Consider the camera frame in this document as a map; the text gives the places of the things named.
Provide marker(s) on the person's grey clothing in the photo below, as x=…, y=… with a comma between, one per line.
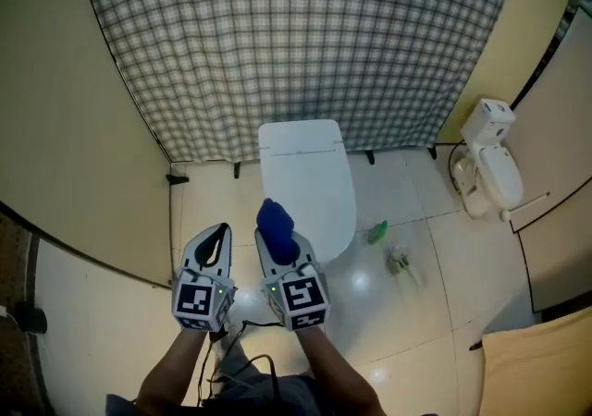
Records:
x=259, y=393

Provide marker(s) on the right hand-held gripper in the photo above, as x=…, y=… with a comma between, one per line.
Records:
x=303, y=298

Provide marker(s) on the person's left forearm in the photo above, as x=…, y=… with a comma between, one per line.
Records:
x=173, y=372

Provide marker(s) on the checked grey curtain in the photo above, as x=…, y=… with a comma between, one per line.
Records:
x=296, y=44

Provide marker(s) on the blue cloth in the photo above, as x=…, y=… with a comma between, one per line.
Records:
x=276, y=231

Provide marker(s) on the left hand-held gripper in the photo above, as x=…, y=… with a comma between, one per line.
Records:
x=196, y=301

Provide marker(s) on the beige board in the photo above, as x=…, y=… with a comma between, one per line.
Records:
x=541, y=368

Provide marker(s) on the black curtain stand foot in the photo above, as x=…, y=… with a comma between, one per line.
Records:
x=432, y=153
x=177, y=179
x=237, y=170
x=369, y=157

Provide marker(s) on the white partition foot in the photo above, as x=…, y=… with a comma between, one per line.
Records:
x=527, y=203

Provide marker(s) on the person's right forearm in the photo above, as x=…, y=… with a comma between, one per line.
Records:
x=337, y=372

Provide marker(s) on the green bottle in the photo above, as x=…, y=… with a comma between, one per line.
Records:
x=378, y=231

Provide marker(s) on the white toilet with tank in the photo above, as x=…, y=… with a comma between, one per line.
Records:
x=497, y=164

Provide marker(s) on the white toilet with lid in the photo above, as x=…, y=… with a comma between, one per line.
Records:
x=305, y=174

